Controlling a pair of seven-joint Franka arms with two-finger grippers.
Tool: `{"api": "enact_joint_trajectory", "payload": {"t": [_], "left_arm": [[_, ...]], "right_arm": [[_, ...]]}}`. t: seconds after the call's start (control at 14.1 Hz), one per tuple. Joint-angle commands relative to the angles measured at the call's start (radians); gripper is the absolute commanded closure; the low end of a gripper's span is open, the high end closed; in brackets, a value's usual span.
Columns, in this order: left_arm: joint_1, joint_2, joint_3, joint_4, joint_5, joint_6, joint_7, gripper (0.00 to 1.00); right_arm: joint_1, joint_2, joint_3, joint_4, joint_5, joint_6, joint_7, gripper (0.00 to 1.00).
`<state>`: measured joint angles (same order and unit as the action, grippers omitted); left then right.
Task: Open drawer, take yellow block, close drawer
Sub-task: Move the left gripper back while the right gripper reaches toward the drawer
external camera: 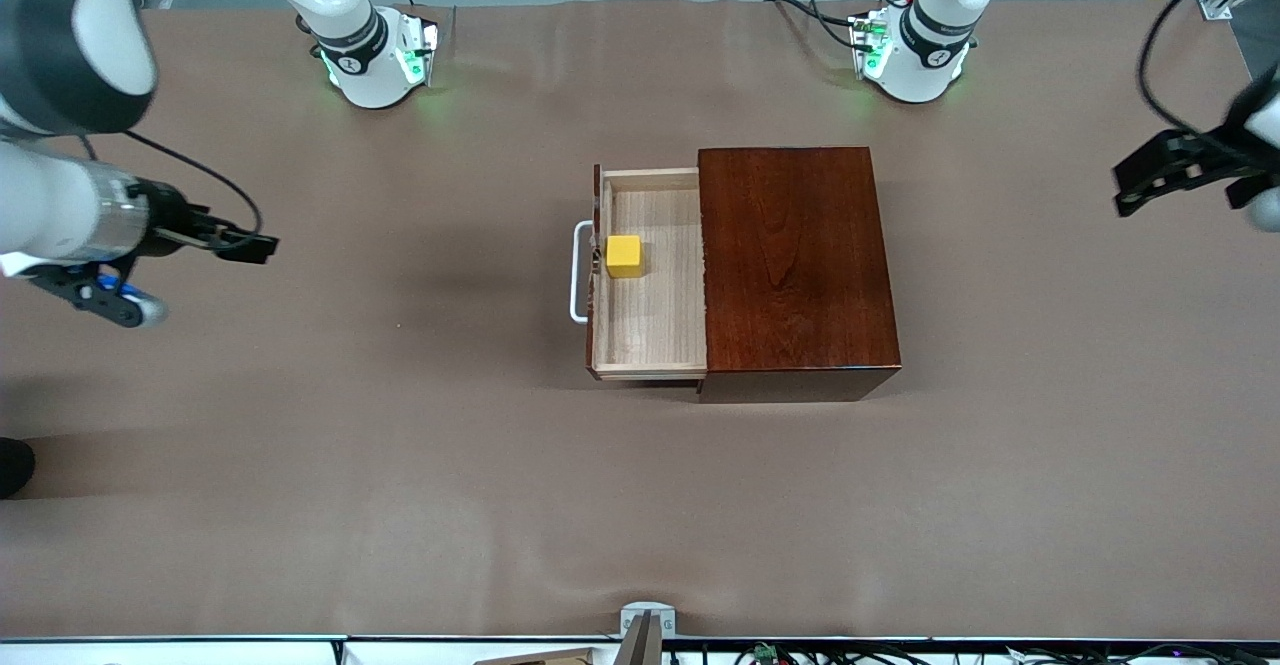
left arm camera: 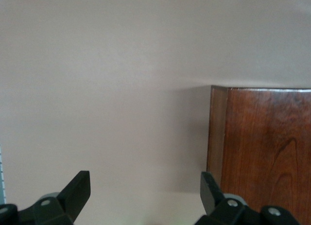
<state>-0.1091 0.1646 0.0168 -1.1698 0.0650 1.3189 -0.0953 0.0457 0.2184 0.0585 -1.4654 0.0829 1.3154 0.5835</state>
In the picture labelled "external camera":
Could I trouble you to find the yellow cube block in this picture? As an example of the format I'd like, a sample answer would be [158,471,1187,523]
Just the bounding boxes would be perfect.
[605,234,644,280]

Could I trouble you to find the light wood drawer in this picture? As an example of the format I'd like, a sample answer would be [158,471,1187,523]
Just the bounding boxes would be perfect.
[569,165,710,383]

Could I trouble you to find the dark wooden drawer cabinet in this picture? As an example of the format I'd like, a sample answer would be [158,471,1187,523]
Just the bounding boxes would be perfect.
[696,146,903,404]

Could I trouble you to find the brown table cover cloth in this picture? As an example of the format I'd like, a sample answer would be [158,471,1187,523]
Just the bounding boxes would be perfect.
[0,0,1280,641]

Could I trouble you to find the black rounded object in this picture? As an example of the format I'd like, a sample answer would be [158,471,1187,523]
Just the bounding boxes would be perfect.
[0,437,37,499]

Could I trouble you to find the black left base cables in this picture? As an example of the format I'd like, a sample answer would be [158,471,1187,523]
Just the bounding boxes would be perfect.
[764,0,873,54]

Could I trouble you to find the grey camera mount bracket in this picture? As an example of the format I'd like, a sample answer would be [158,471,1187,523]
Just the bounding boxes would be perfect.
[619,601,678,665]

